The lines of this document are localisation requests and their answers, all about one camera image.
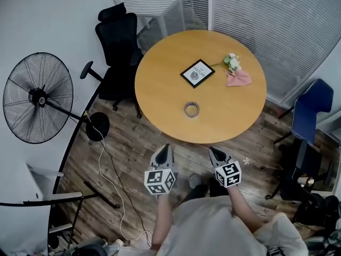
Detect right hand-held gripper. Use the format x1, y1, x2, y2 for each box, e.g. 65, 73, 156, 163
208, 146, 242, 189

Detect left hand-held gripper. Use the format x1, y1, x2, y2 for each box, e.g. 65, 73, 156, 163
144, 143, 177, 200

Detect roll of clear tape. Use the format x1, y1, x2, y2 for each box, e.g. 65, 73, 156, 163
183, 101, 200, 118

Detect person's left forearm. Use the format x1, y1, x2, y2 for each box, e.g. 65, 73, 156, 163
150, 193, 174, 250

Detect person's right forearm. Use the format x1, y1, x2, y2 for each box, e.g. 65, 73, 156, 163
228, 186, 265, 235

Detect person's grey shoe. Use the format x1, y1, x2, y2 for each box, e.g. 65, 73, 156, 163
188, 173, 202, 190

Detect person's dark trousers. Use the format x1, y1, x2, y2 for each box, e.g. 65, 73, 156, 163
180, 177, 230, 205

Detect pink cloth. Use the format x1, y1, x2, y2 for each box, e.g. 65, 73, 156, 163
224, 68, 253, 87

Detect person's white shirt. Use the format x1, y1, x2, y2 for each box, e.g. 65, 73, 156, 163
149, 197, 310, 256

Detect black framed picture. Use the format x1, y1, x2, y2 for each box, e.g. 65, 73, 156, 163
180, 59, 216, 89

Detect round wooden table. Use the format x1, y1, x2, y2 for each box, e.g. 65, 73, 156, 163
134, 29, 267, 145

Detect white flower bouquet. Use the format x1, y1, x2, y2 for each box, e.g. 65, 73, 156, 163
207, 53, 242, 74

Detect black swivel chair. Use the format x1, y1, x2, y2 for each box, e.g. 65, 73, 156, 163
265, 138, 334, 205

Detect blue chair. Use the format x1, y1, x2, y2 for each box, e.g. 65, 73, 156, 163
273, 78, 335, 147

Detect black office chair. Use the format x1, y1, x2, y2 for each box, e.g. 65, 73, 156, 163
79, 2, 145, 119

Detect black standing fan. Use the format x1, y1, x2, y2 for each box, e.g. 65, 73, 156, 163
2, 52, 110, 145

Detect white table behind glass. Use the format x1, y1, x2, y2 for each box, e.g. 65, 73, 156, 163
106, 0, 184, 37

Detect white cable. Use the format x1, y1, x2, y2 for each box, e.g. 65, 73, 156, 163
84, 110, 153, 247

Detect white desk with black frame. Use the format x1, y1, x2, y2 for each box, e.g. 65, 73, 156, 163
0, 89, 120, 256

